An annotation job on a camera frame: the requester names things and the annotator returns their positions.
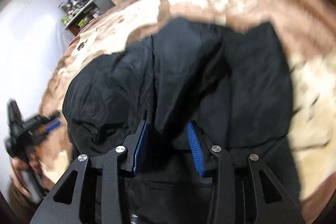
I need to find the black puffer jacket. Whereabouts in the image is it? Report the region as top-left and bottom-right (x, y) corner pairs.
(62, 18), (300, 223)

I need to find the person's left hand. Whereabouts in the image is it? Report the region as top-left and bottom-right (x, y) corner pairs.
(11, 153), (43, 196)

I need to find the cluttered desk shelf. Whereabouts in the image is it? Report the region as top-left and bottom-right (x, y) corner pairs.
(59, 0), (115, 36)

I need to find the brown plush patterned blanket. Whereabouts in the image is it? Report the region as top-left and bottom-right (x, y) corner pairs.
(39, 0), (335, 223)

